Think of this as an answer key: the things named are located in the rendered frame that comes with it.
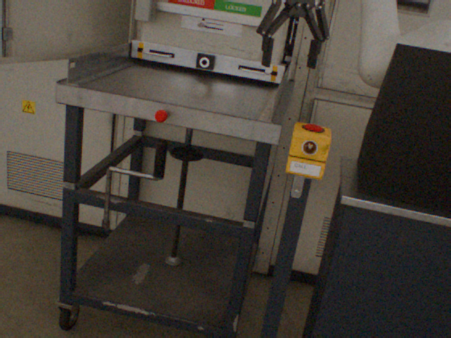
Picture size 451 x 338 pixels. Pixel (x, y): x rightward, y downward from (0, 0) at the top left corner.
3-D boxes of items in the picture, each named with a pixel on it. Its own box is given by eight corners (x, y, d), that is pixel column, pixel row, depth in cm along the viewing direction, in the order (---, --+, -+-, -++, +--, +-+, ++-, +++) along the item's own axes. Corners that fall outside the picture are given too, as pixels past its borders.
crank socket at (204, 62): (212, 71, 173) (213, 56, 171) (195, 68, 174) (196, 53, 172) (213, 69, 176) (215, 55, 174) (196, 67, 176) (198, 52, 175)
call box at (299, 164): (321, 182, 109) (332, 136, 105) (284, 174, 109) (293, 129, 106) (321, 169, 116) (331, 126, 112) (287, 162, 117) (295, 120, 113)
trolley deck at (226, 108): (279, 146, 132) (283, 123, 129) (55, 102, 139) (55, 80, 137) (292, 96, 194) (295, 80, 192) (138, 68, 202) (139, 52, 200)
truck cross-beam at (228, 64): (282, 84, 173) (285, 66, 171) (130, 56, 179) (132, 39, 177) (283, 81, 178) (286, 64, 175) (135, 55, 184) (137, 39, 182)
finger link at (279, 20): (303, 6, 119) (299, 1, 119) (271, 39, 119) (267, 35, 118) (293, 3, 123) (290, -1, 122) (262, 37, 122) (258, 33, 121)
